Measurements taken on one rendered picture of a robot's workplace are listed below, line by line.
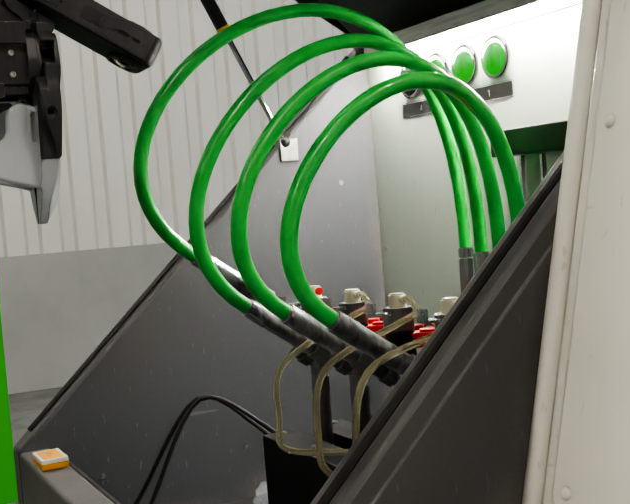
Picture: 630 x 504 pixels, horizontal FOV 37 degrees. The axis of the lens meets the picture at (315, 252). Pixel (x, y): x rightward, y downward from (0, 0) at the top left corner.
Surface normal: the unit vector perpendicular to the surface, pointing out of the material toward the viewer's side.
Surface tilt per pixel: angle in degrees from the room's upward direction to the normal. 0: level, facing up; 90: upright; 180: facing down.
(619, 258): 76
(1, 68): 90
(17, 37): 90
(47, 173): 113
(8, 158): 93
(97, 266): 90
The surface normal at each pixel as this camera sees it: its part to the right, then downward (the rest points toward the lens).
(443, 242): -0.88, 0.09
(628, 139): -0.87, -0.14
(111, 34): 0.45, 0.01
